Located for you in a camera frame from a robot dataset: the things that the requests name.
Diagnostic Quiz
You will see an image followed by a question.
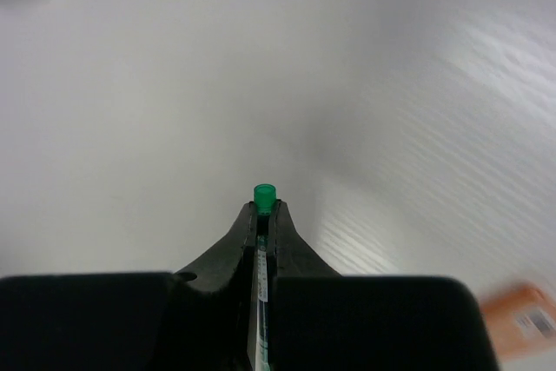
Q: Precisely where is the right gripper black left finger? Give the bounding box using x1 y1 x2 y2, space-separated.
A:
1 203 256 370

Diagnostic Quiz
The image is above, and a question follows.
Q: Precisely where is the orange translucent eraser case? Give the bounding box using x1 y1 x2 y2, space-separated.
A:
480 282 555 361

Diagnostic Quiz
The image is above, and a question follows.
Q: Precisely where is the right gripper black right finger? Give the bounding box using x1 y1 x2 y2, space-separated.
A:
269 202 499 370

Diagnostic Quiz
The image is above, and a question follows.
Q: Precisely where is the green dark pen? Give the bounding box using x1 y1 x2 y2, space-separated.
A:
254 184 277 370

